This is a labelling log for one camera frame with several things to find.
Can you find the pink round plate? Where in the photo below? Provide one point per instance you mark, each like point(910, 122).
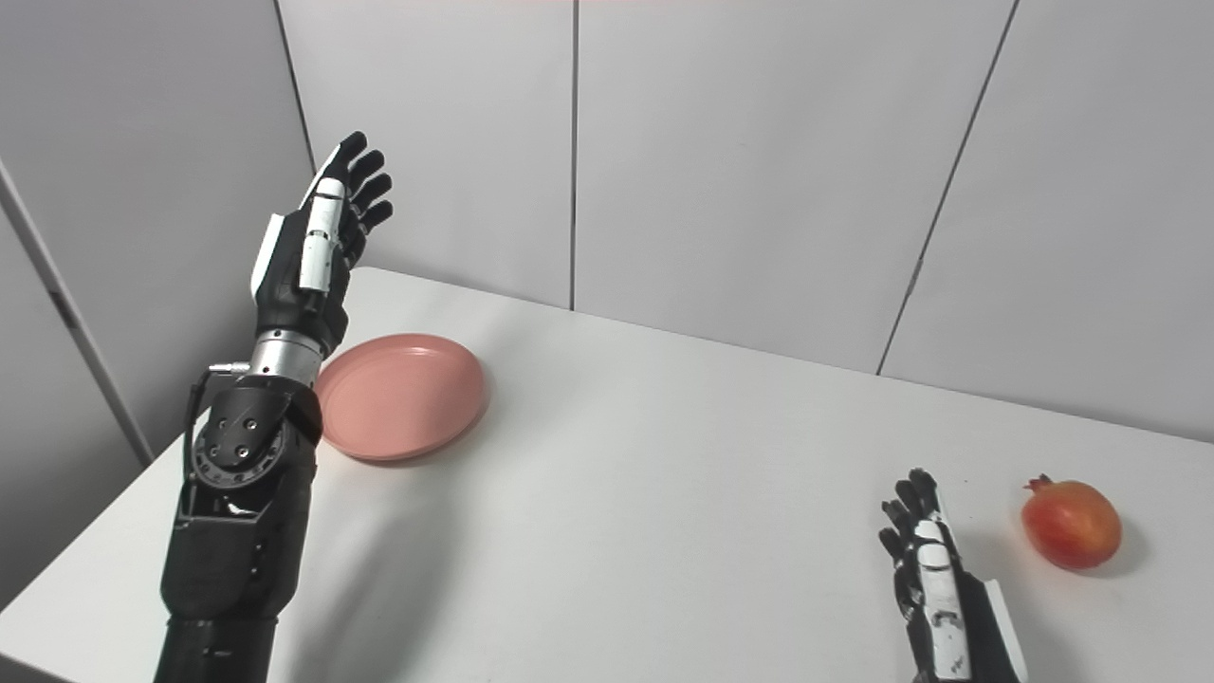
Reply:
point(408, 398)

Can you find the red pomegranate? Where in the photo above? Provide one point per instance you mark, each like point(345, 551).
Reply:
point(1072, 526)

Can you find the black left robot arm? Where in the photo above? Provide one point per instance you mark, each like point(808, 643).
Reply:
point(237, 531)

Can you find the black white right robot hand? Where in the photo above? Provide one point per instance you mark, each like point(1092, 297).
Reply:
point(948, 617)

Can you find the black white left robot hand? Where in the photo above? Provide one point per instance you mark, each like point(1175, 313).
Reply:
point(289, 299)

